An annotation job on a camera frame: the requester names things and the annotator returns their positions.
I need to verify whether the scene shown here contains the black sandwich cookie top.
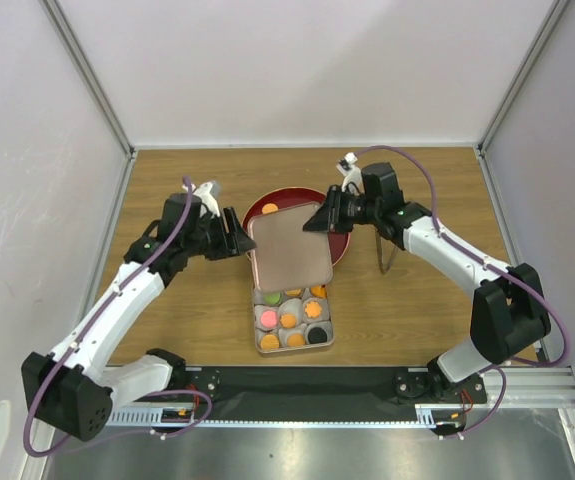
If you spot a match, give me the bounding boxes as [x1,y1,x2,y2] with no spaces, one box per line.
[307,327,328,344]

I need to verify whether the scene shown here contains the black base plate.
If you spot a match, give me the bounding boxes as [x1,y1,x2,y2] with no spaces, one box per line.
[186,366,487,423]

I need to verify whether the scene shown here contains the square cookie tin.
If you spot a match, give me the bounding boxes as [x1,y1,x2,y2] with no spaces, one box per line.
[252,284,335,356]

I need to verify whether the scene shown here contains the orange swirl cookie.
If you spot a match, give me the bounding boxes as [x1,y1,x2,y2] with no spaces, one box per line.
[259,333,280,351]

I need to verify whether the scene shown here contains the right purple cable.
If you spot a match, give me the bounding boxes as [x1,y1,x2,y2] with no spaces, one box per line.
[354,144,575,441]

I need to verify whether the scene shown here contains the pink sandwich cookie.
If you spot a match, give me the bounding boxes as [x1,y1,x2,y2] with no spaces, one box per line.
[259,310,278,329]

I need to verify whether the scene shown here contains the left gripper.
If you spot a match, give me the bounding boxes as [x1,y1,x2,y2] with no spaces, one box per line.
[183,207,256,261]

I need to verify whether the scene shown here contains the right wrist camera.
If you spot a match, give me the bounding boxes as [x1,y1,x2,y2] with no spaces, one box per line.
[336,152,362,195]

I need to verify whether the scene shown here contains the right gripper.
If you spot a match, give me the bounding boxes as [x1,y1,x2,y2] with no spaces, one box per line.
[303,185,381,235]

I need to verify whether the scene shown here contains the white paper cup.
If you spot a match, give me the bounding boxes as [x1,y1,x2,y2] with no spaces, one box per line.
[302,298,330,324]
[278,298,305,328]
[254,305,279,331]
[255,329,281,352]
[253,290,281,307]
[305,322,333,345]
[279,324,308,349]

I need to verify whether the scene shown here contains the purple cable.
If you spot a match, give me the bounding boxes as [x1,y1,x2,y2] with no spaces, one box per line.
[354,144,575,441]
[22,174,214,459]

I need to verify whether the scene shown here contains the tin lid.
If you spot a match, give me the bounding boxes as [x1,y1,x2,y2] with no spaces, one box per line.
[248,202,333,293]

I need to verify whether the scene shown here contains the green sandwich cookie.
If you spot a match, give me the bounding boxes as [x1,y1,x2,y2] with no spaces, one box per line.
[263,292,282,306]

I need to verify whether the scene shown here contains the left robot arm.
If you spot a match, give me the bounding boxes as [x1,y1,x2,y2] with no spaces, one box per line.
[21,181,256,441]

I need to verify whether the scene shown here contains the orange round cookie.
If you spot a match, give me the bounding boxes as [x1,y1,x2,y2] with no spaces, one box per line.
[287,332,307,348]
[262,203,278,214]

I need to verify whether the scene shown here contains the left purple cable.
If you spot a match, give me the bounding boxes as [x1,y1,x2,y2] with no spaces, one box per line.
[22,174,214,459]

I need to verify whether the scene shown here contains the metal tongs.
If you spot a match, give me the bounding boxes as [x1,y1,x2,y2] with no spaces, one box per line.
[374,230,399,275]

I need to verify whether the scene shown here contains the red round tray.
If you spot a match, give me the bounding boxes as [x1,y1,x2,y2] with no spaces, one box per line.
[242,187,350,265]

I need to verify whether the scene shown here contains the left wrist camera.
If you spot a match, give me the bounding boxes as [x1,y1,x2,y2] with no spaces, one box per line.
[183,180,221,217]

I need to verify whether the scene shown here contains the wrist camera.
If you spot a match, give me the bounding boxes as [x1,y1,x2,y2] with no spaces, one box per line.
[183,180,221,217]
[336,152,362,195]

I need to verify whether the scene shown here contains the orange leaf cookie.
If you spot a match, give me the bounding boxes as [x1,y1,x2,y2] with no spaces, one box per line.
[303,301,323,321]

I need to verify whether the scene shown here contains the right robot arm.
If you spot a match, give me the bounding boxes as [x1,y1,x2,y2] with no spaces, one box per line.
[303,157,551,402]

